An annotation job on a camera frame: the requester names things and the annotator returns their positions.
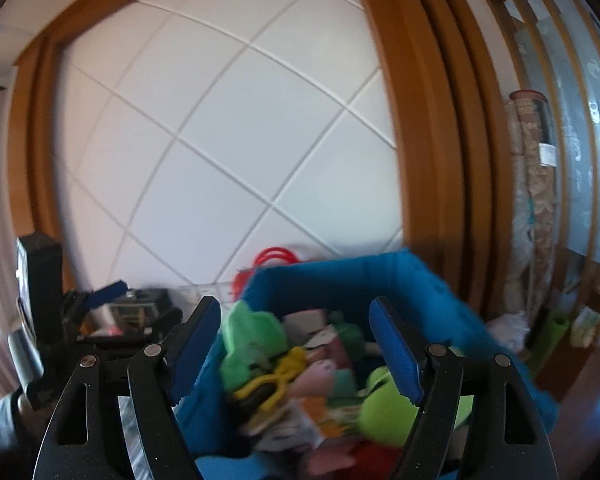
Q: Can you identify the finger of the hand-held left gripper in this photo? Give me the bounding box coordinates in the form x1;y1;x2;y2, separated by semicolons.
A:
75;310;183;350
62;280;129;312

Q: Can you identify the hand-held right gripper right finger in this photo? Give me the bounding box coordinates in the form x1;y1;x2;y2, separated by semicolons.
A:
369;296;560;480

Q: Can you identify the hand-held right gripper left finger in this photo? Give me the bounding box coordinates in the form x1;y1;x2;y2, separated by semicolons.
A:
32;296;222;480

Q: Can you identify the green white plush toy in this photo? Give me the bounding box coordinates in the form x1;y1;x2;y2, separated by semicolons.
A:
219;301;289;391

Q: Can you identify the blue plastic storage bin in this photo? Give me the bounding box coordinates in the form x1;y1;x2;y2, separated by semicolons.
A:
172;249;561;480

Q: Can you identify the yellow figure toy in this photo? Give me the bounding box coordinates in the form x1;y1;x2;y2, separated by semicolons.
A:
232;347;309;404

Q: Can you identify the white pink small box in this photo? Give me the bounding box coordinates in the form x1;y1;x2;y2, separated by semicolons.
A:
282;310;331;349

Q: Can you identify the person's left forearm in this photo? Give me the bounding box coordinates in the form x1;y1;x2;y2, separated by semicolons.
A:
0;392;28;456

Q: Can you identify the black gift box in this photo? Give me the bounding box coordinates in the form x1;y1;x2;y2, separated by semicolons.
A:
107;287;175;332

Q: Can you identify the green cloth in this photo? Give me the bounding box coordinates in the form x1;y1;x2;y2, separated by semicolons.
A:
357;366;473;447

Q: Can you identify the pink blue plush toy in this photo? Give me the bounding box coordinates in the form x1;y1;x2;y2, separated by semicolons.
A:
292;360;359;399

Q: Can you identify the red plush item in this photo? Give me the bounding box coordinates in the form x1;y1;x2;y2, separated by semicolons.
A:
300;440;406;480

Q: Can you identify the crumpled white bag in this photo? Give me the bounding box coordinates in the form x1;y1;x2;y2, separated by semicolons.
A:
487;312;531;352

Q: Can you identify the red small suitcase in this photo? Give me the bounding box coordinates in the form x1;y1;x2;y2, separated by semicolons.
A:
232;246;302;297

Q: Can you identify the green rolled mat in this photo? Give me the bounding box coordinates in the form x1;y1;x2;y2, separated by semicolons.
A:
535;310;572;357

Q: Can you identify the white patterned package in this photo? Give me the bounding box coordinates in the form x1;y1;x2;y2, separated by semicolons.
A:
570;307;600;349

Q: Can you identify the rolled patterned carpet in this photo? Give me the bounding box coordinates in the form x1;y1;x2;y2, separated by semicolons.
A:
505;90;566;322

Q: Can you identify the frosted glass wooden partition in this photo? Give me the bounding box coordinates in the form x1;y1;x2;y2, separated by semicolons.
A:
477;0;600;311

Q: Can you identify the wooden wall frame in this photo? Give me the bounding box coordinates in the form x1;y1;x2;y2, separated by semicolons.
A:
7;0;516;321

